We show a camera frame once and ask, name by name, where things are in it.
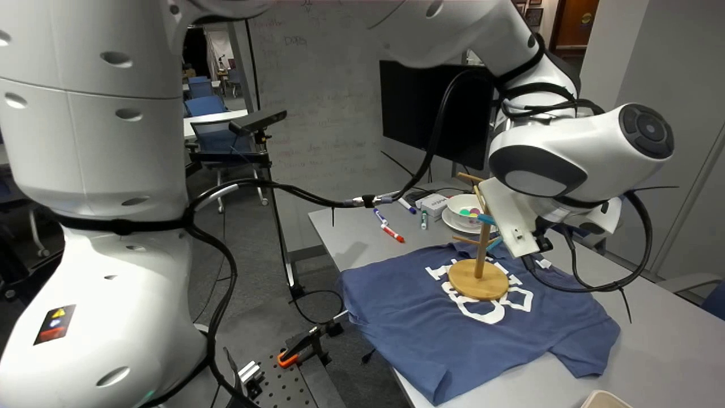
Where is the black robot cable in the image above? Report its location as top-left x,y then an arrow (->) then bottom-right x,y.
44,31 -> 656,408

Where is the long grey background table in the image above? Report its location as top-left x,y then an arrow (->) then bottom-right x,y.
182,108 -> 251,142

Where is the small white cardboard box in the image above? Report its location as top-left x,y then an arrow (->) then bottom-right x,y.
413,191 -> 452,216

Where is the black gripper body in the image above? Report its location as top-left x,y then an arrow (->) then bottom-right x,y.
525,213 -> 557,255

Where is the brown wooden door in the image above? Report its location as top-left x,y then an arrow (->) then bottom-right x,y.
553,0 -> 601,54

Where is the orange black clamp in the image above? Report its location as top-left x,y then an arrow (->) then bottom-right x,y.
274,325 -> 326,372

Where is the beige plastic tray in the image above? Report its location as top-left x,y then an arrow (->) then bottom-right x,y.
581,388 -> 634,408

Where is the white bowl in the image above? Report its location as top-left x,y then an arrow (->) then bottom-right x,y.
443,192 -> 485,227

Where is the black computer monitor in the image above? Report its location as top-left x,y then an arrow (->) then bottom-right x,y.
379,59 -> 498,172

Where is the white plate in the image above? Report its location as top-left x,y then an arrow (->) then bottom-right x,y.
440,207 -> 494,237

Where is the black metal breadboard base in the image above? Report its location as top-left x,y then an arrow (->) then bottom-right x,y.
225,348 -> 349,408

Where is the blue printed t-shirt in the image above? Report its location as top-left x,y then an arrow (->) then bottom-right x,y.
338,237 -> 624,406

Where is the red marker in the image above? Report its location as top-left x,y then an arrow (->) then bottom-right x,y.
379,220 -> 408,245

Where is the wooden branch stand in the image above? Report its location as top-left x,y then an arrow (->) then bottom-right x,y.
446,169 -> 523,304

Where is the black camera on tripod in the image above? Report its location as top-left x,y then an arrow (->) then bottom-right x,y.
225,108 -> 307,301

